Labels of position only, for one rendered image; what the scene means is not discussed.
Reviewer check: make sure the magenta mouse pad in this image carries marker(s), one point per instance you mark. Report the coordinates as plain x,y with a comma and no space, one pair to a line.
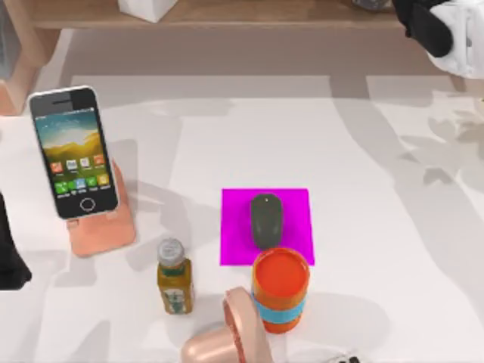
234,227

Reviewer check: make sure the dark grey computer mouse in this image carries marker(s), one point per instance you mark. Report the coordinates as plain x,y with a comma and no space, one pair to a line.
266,223

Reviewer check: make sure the orange cup with blue band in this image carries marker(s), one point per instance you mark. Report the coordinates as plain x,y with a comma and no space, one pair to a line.
280,291

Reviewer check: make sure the yellow bottle with grey cap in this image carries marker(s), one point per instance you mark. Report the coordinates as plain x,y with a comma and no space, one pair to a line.
175,281

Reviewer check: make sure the salmon phone stand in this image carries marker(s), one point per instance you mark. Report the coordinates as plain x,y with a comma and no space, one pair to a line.
106,236

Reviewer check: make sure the rose gold stapler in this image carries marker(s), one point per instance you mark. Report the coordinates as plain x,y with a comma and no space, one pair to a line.
242,332

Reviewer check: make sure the black smartphone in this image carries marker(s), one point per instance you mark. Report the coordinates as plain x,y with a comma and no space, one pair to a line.
73,151

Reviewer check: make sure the white box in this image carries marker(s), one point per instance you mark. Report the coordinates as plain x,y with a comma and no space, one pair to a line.
149,8

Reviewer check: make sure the black and white small item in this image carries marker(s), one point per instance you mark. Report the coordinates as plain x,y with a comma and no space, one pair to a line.
345,358

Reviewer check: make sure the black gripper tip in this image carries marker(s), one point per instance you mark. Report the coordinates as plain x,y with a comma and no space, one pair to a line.
9,257

